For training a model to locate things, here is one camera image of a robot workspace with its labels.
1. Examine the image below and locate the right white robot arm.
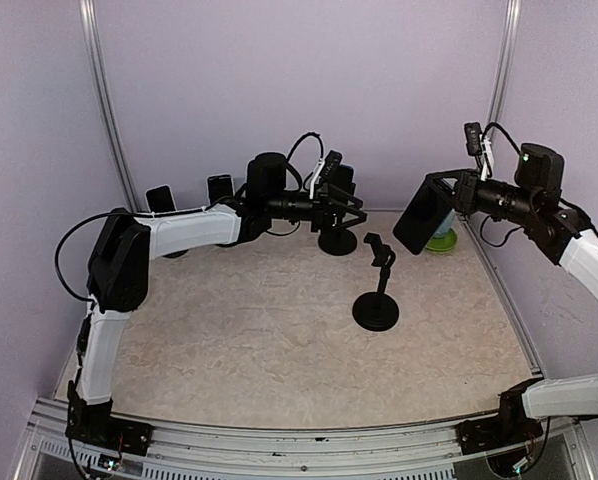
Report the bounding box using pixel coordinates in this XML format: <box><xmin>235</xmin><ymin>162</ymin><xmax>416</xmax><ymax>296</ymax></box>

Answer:
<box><xmin>424</xmin><ymin>143</ymin><xmax>598</xmax><ymax>444</ymax></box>

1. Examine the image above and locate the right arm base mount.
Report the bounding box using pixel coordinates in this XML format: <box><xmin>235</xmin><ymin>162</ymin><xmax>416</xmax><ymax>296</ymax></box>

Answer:
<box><xmin>456</xmin><ymin>416</ymin><xmax>544</xmax><ymax>455</ymax></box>

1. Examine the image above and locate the right aluminium frame post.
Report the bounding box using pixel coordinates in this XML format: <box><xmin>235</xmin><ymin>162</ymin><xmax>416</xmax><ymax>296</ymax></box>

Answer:
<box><xmin>487</xmin><ymin>0</ymin><xmax>522</xmax><ymax>123</ymax></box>

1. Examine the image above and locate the green saucer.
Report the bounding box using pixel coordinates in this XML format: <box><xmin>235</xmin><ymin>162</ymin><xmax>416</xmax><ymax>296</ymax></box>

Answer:
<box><xmin>425</xmin><ymin>229</ymin><xmax>458</xmax><ymax>253</ymax></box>

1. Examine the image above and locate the black clamp phone stand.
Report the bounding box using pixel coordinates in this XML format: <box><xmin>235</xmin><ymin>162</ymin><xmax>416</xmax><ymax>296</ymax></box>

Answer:
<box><xmin>318</xmin><ymin>221</ymin><xmax>358</xmax><ymax>256</ymax></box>

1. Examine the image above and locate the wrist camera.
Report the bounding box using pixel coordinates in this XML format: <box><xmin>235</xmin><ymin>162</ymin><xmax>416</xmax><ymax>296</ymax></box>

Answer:
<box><xmin>463</xmin><ymin>122</ymin><xmax>493</xmax><ymax>180</ymax></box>
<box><xmin>306</xmin><ymin>150</ymin><xmax>343</xmax><ymax>199</ymax></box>

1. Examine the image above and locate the aluminium frame post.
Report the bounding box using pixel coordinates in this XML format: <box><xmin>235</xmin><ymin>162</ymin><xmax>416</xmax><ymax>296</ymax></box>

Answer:
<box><xmin>487</xmin><ymin>0</ymin><xmax>522</xmax><ymax>123</ymax></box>
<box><xmin>79</xmin><ymin>0</ymin><xmax>141</xmax><ymax>212</ymax></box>

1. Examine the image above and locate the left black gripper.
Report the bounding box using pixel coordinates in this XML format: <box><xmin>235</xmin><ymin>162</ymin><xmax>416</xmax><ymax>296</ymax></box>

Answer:
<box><xmin>267</xmin><ymin>183</ymin><xmax>368</xmax><ymax>235</ymax></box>

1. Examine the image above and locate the left aluminium frame post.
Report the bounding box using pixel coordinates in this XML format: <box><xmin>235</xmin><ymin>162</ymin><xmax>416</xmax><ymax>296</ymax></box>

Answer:
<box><xmin>79</xmin><ymin>0</ymin><xmax>141</xmax><ymax>212</ymax></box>

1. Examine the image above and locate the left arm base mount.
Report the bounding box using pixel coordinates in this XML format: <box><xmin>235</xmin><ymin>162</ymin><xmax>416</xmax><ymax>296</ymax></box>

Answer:
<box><xmin>66</xmin><ymin>417</ymin><xmax>153</xmax><ymax>457</ymax></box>

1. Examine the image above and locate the phone with lilac case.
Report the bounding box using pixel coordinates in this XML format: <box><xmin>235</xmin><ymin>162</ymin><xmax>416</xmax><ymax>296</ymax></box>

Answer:
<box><xmin>145</xmin><ymin>184</ymin><xmax>176</xmax><ymax>213</ymax></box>

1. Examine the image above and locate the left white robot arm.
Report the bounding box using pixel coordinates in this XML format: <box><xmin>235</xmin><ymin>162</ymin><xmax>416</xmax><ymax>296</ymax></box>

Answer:
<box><xmin>66</xmin><ymin>149</ymin><xmax>366</xmax><ymax>445</ymax></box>

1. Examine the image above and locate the front aluminium rail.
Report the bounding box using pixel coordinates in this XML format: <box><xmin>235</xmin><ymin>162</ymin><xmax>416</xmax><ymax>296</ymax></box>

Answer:
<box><xmin>13</xmin><ymin>394</ymin><xmax>595</xmax><ymax>480</ymax></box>

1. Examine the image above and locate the folding phone stand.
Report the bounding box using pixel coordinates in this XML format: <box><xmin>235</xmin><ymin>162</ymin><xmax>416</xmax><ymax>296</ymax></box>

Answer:
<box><xmin>164</xmin><ymin>250</ymin><xmax>188</xmax><ymax>259</ymax></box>

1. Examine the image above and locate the phone with teal case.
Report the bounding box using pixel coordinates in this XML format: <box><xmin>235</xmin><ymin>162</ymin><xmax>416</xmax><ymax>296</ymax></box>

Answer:
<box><xmin>392</xmin><ymin>176</ymin><xmax>453</xmax><ymax>255</ymax></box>

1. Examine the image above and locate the white blue mug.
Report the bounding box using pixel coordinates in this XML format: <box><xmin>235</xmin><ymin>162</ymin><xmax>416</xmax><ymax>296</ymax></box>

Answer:
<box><xmin>434</xmin><ymin>211</ymin><xmax>455</xmax><ymax>238</ymax></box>

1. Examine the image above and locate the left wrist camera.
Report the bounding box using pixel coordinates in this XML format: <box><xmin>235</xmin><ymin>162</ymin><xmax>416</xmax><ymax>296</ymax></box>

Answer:
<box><xmin>306</xmin><ymin>150</ymin><xmax>343</xmax><ymax>199</ymax></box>

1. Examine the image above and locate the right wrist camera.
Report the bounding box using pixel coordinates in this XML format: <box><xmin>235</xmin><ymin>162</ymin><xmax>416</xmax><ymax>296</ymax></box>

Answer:
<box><xmin>463</xmin><ymin>122</ymin><xmax>493</xmax><ymax>180</ymax></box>

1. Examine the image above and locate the phone with dark-blue case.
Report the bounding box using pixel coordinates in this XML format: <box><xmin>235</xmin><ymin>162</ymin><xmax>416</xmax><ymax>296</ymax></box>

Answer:
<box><xmin>333</xmin><ymin>164</ymin><xmax>356</xmax><ymax>195</ymax></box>

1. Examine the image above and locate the phone with light-blue case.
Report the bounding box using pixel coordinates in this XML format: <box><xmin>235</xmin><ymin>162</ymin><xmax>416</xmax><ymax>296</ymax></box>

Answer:
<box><xmin>207</xmin><ymin>174</ymin><xmax>234</xmax><ymax>204</ymax></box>

